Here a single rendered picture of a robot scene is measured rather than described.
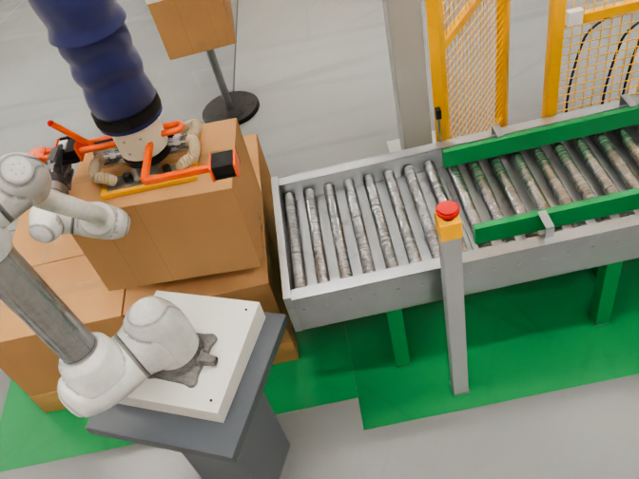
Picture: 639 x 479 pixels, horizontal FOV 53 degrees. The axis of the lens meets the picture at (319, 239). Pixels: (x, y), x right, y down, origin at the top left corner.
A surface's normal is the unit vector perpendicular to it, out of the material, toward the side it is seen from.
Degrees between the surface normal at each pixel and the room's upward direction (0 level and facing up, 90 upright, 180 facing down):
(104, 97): 75
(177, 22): 90
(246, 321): 3
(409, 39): 90
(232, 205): 90
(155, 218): 90
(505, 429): 0
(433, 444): 0
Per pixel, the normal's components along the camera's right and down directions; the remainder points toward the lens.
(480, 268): 0.11, 0.70
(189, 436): -0.19, -0.68
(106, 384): 0.57, 0.38
